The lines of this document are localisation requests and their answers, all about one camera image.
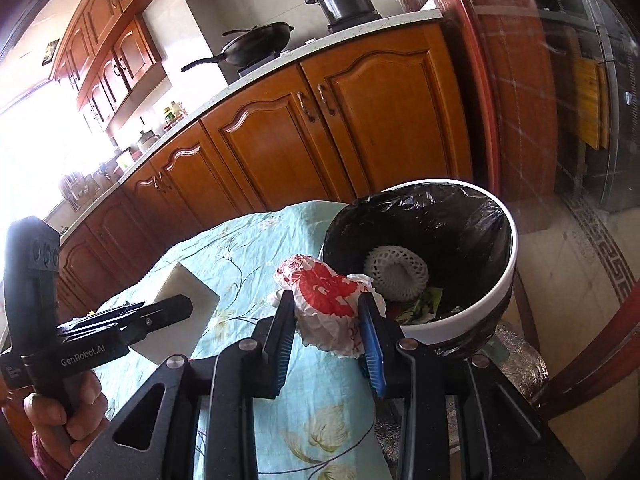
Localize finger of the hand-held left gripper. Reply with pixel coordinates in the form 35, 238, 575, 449
126, 295, 195, 344
57, 302, 149, 334

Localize silver foil cushion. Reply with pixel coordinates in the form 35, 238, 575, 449
370, 320, 551, 461

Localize person's left hand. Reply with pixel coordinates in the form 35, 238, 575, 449
22, 373, 109, 472

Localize white kitchen countertop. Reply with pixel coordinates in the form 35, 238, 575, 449
42, 7, 446, 241

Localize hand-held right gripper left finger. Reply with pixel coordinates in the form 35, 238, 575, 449
65, 290, 297, 480

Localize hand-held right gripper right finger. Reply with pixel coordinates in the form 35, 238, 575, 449
356, 294, 586, 480

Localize white red-print plastic bag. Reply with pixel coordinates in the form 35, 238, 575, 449
267, 254, 388, 359

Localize wooden upper cabinets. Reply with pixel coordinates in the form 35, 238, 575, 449
50, 0, 168, 133

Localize wooden cabinets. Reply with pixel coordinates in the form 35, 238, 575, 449
55, 22, 476, 321
50, 0, 168, 133

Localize wooden lower cabinets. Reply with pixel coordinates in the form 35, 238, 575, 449
55, 22, 476, 321

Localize black bin liner bag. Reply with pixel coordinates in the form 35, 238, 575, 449
320, 182, 513, 361

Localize white trash bin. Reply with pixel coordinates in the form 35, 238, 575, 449
320, 178, 518, 361

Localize white foam fruit net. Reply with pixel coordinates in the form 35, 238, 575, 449
363, 245, 430, 302

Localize green wrapper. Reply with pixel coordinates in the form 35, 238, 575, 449
390, 286, 466, 323

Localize dish rack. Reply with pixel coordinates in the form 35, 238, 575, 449
60, 170, 101, 207

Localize white and red milk carton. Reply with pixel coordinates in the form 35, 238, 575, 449
152, 262, 222, 363

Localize light blue floral tablecloth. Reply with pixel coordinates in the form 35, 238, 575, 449
60, 200, 401, 480

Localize kitchen window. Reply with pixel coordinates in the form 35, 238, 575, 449
0, 80, 121, 241

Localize red-framed glass sliding door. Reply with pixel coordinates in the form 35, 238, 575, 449
385, 0, 640, 221

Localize black wok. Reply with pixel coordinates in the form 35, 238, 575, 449
181, 22, 295, 73

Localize yellow folding chair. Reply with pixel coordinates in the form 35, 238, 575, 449
570, 55, 613, 151

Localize yellow-label bottle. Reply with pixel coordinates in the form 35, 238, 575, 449
162, 101, 188, 126

